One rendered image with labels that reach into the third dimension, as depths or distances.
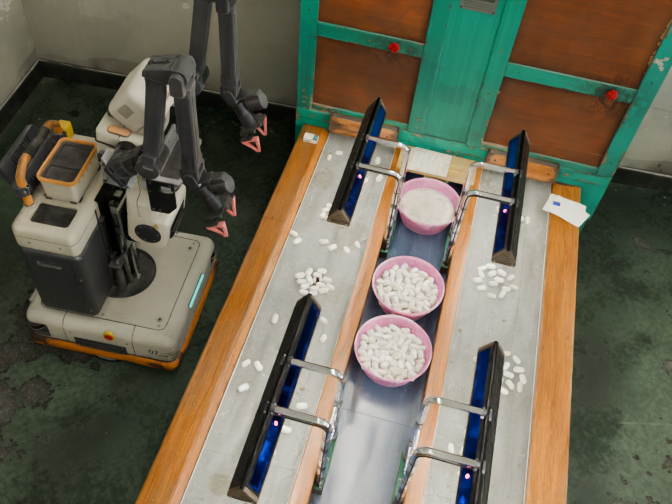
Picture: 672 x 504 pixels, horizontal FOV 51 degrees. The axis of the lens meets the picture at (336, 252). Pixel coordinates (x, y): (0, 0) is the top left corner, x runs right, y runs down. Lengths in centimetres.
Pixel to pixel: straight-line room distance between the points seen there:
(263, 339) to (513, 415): 87
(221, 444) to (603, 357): 202
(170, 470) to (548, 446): 116
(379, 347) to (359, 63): 115
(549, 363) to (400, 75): 125
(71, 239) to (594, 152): 206
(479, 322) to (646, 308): 148
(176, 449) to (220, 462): 14
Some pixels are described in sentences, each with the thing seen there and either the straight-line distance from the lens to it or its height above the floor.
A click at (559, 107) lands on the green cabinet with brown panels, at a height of 112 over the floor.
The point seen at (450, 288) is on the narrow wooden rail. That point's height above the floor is 76.
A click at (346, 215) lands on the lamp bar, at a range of 235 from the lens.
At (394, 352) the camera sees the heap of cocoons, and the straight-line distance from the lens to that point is 247.
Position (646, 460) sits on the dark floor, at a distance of 345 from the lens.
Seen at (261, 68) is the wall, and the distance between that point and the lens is 417.
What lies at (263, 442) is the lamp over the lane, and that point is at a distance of 188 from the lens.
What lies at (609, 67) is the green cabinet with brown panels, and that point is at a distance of 284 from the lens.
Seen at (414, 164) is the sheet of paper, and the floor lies 78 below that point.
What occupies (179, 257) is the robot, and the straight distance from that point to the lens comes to 328.
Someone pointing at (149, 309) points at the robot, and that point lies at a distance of 312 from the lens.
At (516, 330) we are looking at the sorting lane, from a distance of 262.
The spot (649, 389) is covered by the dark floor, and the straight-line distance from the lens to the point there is 364.
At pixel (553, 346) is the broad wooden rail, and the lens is 260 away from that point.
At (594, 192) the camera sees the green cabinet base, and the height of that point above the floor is 75.
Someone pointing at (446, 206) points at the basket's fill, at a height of 73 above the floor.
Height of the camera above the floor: 282
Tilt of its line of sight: 50 degrees down
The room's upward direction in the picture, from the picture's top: 7 degrees clockwise
